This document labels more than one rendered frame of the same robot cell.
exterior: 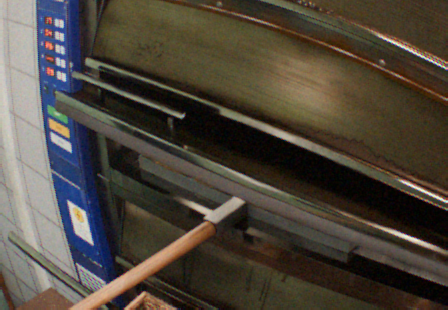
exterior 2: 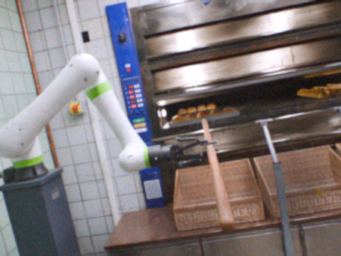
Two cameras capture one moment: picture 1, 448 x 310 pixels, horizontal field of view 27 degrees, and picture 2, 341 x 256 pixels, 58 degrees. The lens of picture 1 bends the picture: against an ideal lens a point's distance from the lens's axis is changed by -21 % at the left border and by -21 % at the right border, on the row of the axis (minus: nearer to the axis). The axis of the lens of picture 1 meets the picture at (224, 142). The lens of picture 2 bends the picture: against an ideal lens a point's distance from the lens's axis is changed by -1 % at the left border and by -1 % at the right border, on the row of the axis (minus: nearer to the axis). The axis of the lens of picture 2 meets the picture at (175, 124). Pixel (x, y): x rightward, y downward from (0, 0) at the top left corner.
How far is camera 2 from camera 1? 1.87 m
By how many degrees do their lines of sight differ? 43
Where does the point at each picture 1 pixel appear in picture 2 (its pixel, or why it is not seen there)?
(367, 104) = (241, 63)
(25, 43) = not seen: hidden behind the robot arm
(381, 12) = (245, 32)
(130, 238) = not seen: hidden behind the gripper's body
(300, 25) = (220, 52)
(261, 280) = (216, 136)
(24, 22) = not seen: hidden behind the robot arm
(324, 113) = (229, 71)
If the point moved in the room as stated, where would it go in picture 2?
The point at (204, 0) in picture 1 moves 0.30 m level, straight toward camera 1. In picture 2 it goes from (191, 59) to (221, 50)
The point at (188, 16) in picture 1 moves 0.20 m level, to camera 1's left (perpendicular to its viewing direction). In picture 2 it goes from (184, 69) to (164, 72)
